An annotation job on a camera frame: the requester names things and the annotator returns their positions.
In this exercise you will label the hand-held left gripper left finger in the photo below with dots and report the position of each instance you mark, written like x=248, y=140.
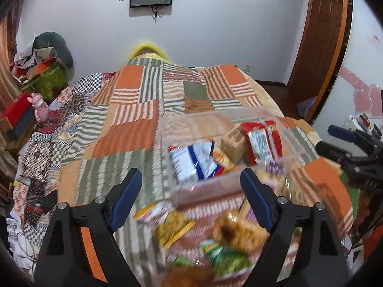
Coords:
x=129, y=189

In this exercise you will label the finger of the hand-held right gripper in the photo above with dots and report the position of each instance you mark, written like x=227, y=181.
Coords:
x=330, y=151
x=341, y=132

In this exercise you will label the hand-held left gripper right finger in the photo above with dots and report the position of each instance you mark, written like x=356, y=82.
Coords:
x=255, y=195

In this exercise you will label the clear plastic container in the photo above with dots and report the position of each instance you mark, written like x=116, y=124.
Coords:
x=209, y=191

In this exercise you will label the white and orange snack packet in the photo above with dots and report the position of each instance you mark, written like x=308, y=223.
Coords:
x=151, y=211

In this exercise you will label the purple snack packet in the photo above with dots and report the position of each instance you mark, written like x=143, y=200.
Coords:
x=274, y=168

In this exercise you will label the clear-wrapped cookie packet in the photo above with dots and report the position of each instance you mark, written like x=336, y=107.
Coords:
x=238, y=231

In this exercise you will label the purple cloth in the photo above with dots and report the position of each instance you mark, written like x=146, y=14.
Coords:
x=308, y=105

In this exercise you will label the small orange snack packet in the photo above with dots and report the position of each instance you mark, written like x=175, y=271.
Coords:
x=223, y=159

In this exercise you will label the red and white snack packet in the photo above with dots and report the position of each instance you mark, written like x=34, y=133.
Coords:
x=261, y=142

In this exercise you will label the brown cracker pack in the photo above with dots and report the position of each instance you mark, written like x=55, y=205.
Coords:
x=235, y=142

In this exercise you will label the yellow speckled snack packet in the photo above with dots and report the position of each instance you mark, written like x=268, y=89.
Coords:
x=173, y=228

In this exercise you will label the white wardrobe with pink hearts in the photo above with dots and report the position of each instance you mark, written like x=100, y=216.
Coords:
x=356, y=74

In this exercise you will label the green snack packet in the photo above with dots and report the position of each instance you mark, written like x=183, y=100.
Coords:
x=227, y=258

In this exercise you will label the blue and white snack packet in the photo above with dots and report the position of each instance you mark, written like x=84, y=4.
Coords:
x=194, y=163

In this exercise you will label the orange striped patchwork blanket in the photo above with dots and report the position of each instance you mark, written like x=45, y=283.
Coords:
x=131, y=119

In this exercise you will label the black cloth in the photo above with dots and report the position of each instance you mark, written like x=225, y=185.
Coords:
x=48, y=201

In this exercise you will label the wooden door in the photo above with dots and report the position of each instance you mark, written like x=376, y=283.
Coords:
x=321, y=36

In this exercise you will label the checkered patterned quilt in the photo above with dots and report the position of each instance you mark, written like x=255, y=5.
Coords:
x=59, y=116

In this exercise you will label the brown snack packet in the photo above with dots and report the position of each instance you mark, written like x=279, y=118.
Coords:
x=187, y=276

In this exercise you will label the pink plush toy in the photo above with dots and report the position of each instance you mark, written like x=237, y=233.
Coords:
x=39, y=107

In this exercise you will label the green patterned box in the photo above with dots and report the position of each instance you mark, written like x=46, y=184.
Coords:
x=48, y=80

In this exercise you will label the red box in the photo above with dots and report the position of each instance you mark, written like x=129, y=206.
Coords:
x=16, y=110

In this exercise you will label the yellow pillow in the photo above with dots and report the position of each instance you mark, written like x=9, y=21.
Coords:
x=148, y=50

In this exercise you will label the grey bag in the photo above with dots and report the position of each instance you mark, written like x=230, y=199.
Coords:
x=54, y=47

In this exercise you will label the brown curtain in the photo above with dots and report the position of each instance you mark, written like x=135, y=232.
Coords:
x=8, y=56

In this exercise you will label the wall outlet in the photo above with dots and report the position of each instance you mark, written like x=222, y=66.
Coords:
x=247, y=66

